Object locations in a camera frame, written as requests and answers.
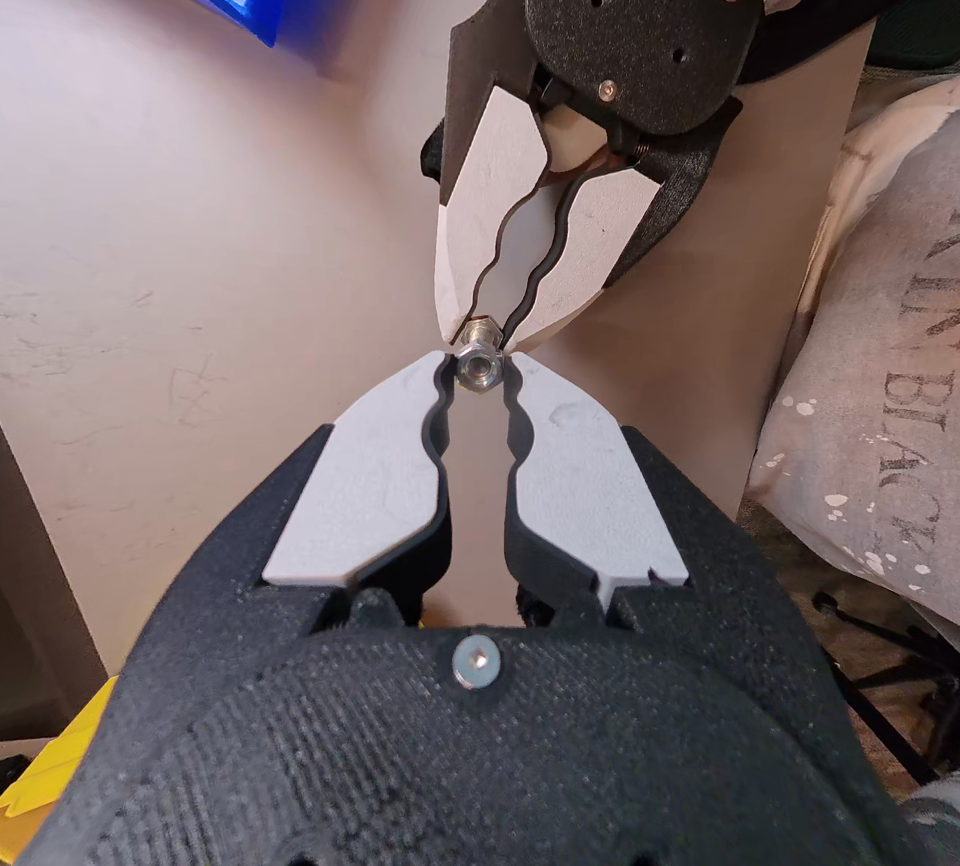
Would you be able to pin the grey printed sweatshirt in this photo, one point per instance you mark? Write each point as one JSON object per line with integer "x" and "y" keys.
{"x": 885, "y": 355}

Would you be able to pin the yellow plastic bin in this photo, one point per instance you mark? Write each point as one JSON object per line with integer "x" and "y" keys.
{"x": 52, "y": 753}

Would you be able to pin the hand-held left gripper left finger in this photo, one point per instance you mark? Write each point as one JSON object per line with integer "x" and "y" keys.
{"x": 360, "y": 483}

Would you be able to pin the silver hex nut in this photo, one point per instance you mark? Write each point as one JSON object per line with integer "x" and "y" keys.
{"x": 464, "y": 364}

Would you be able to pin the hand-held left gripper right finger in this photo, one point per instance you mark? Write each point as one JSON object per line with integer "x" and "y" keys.
{"x": 585, "y": 483}

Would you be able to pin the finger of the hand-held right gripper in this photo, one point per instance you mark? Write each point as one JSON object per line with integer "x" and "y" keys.
{"x": 601, "y": 227}
{"x": 480, "y": 205}

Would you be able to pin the black chair base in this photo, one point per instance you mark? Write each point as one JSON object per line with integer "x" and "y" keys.
{"x": 827, "y": 603}

